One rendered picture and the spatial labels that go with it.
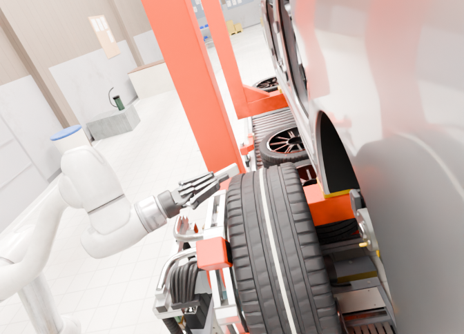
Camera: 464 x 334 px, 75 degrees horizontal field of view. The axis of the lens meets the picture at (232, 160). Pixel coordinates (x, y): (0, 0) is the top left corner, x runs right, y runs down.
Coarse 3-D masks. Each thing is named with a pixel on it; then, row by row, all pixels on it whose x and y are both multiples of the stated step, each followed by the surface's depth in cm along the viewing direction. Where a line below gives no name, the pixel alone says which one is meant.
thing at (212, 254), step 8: (200, 240) 81; (208, 240) 80; (216, 240) 80; (224, 240) 82; (200, 248) 80; (208, 248) 79; (216, 248) 79; (224, 248) 80; (200, 256) 79; (208, 256) 79; (216, 256) 78; (224, 256) 78; (200, 264) 78; (208, 264) 78; (216, 264) 78; (224, 264) 80; (232, 264) 84
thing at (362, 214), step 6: (360, 192) 118; (360, 210) 107; (366, 210) 106; (360, 216) 107; (366, 216) 104; (366, 222) 102; (366, 228) 103; (372, 228) 101; (372, 234) 101; (366, 240) 108; (372, 240) 101; (372, 246) 102
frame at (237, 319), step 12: (216, 192) 108; (216, 204) 106; (204, 228) 92; (216, 228) 90; (216, 276) 86; (228, 276) 84; (216, 288) 84; (228, 288) 84; (216, 300) 83; (228, 300) 85; (216, 312) 83; (228, 312) 82; (240, 312) 84; (228, 324) 83; (240, 324) 83
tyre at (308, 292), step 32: (256, 192) 91; (288, 192) 86; (256, 224) 82; (288, 224) 80; (256, 256) 79; (288, 256) 77; (320, 256) 76; (256, 288) 77; (288, 288) 75; (320, 288) 74; (256, 320) 77; (288, 320) 76; (320, 320) 75
